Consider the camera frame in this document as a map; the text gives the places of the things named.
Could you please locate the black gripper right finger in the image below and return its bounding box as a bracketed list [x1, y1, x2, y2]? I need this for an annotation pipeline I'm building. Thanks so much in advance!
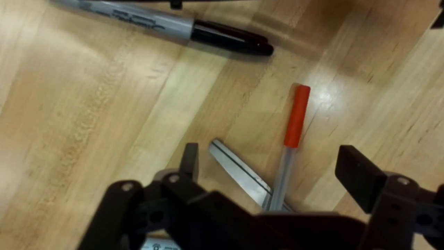
[335, 144, 444, 250]

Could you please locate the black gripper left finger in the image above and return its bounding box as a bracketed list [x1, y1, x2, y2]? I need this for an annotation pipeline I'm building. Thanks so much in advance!
[77, 141, 210, 250]

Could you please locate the orange cap grey pen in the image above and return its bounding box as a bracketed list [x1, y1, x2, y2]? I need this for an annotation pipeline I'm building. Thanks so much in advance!
[268, 83, 312, 214]

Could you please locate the grey barrel marker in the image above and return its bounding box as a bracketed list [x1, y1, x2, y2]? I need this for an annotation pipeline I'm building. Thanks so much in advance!
[208, 137, 296, 214]

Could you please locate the black cap grey marker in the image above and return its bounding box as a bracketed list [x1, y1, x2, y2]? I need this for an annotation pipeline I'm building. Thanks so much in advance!
[50, 0, 275, 58]

